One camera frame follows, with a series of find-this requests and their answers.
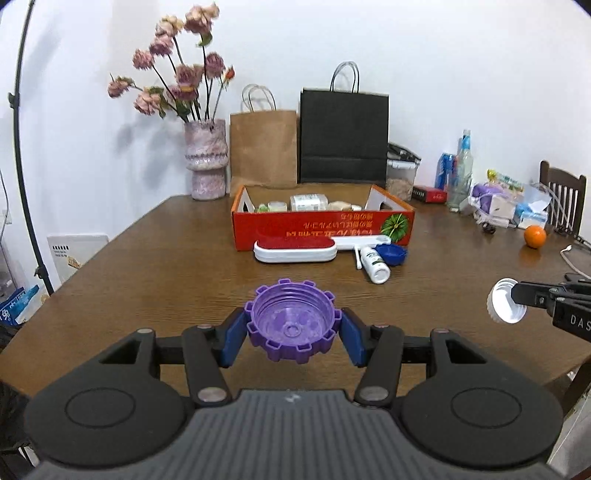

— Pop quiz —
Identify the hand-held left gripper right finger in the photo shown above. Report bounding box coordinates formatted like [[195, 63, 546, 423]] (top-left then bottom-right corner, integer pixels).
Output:
[[339, 307, 498, 409]]

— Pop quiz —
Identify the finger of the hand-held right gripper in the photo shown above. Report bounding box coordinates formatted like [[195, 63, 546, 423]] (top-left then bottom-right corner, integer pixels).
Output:
[[509, 272, 591, 320]]

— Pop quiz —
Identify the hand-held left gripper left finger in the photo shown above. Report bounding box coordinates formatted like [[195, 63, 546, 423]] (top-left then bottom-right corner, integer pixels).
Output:
[[97, 308, 249, 408]]

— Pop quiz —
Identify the white ribbed cap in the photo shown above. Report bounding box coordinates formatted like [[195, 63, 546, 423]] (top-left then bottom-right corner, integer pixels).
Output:
[[484, 277, 527, 324]]

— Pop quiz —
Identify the purple ribbed cap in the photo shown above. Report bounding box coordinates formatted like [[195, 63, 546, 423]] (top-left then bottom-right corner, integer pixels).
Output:
[[243, 278, 343, 364]]

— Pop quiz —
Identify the red cardboard box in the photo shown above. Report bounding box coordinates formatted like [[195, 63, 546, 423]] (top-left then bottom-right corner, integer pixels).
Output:
[[230, 183, 416, 253]]

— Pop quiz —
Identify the large white pill bottle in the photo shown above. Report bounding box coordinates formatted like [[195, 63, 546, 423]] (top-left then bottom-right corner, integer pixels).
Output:
[[289, 193, 330, 212]]

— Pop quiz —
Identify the orange fruit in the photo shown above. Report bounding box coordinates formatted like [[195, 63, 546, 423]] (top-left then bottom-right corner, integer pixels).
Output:
[[523, 224, 548, 249]]

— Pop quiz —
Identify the small white bottle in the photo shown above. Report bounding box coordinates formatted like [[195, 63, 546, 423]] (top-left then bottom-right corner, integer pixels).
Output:
[[359, 246, 392, 285]]

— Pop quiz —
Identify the blue tissue pack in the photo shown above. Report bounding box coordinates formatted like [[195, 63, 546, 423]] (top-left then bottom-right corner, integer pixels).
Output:
[[514, 202, 550, 230]]

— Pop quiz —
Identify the white charger box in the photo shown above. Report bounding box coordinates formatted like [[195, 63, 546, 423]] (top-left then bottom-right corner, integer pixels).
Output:
[[479, 196, 517, 227]]

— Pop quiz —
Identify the blue plastic cap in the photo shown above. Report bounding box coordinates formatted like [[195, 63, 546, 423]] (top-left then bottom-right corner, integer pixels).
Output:
[[374, 243, 410, 268]]

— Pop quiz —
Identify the clear plastic bag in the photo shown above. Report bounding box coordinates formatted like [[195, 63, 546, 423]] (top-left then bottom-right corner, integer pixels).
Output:
[[521, 182, 553, 209]]

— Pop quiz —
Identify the dark wooden chair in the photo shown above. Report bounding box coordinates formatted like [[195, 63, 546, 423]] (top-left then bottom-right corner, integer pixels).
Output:
[[539, 160, 588, 236]]

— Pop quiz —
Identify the white lint brush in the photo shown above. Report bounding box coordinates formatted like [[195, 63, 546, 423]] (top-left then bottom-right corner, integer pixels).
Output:
[[252, 234, 393, 271]]

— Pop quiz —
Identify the purple pouch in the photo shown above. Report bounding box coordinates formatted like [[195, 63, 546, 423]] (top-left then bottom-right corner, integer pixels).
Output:
[[470, 183, 498, 209]]

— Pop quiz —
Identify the colourful snack packet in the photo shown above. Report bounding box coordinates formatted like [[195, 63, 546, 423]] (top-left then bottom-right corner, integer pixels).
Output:
[[486, 169, 525, 195]]

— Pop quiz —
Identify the clear glass bottle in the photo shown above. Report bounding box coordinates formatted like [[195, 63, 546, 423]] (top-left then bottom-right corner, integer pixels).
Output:
[[446, 128, 474, 213]]

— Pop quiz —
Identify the small red flat box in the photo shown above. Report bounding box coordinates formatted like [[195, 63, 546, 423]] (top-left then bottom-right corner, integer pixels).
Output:
[[412, 184, 448, 204]]

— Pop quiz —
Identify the blue drink can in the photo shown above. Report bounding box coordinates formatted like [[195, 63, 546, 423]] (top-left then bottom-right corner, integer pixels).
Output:
[[436, 152, 458, 191]]

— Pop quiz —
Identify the clear plastic food container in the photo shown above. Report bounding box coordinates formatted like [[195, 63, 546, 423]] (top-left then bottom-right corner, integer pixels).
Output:
[[385, 143, 422, 203]]

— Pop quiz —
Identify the white flat box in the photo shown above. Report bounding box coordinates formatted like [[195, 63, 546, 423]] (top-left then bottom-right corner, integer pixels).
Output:
[[45, 234, 110, 289]]

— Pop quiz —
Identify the pink mottled vase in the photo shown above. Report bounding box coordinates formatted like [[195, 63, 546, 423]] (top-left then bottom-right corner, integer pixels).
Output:
[[184, 119, 230, 201]]

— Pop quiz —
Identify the brown paper bag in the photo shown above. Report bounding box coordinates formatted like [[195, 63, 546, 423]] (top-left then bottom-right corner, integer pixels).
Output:
[[229, 83, 299, 188]]

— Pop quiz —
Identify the black paper bag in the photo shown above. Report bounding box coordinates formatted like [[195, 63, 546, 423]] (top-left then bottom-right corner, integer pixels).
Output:
[[298, 61, 390, 186]]

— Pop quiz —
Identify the blue printed packet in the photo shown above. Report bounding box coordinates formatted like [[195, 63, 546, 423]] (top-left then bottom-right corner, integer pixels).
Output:
[[0, 285, 42, 326]]

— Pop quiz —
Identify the dried pink flower bouquet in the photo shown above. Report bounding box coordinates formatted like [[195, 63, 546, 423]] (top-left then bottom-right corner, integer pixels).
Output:
[[107, 2, 236, 125]]

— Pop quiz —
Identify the black light stand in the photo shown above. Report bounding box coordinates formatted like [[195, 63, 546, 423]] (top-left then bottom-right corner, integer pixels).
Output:
[[7, 0, 56, 297]]

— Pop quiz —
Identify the white charging cable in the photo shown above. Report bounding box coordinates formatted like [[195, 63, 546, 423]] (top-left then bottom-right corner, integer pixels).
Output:
[[560, 244, 591, 278]]

